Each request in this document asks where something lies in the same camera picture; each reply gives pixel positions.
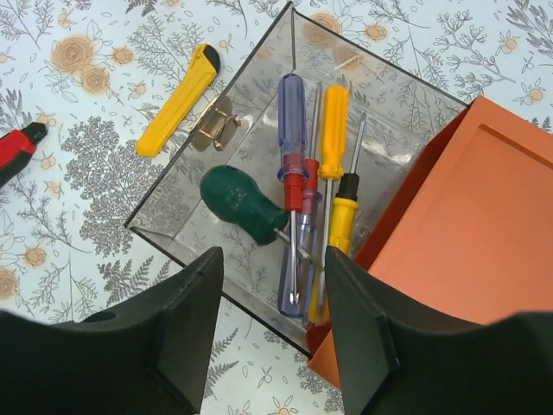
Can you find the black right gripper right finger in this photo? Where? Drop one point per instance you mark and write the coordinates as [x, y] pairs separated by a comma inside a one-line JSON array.
[[398, 356]]

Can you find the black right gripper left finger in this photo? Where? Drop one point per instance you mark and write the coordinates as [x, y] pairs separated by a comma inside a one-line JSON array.
[[147, 355]]

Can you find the yellow black screwdriver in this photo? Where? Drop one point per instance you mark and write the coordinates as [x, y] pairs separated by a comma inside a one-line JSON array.
[[343, 211]]

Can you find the orange wooden drawer box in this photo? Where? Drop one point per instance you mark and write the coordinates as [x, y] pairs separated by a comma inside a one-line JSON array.
[[469, 232]]

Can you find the green stubby screwdriver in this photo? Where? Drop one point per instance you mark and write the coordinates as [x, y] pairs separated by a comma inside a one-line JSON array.
[[234, 197]]

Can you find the clear acrylic drawer tray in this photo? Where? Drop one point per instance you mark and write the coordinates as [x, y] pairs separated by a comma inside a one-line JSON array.
[[392, 115]]

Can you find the orange handle screwdriver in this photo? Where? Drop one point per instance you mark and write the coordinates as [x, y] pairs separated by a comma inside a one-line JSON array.
[[333, 146]]

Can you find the red utility knife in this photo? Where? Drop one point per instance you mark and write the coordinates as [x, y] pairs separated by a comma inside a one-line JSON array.
[[17, 148]]

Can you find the floral patterned table mat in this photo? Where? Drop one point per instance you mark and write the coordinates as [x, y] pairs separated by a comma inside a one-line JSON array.
[[95, 72]]

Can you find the yellow utility knife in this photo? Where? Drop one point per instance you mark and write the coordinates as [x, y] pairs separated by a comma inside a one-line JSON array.
[[201, 73]]

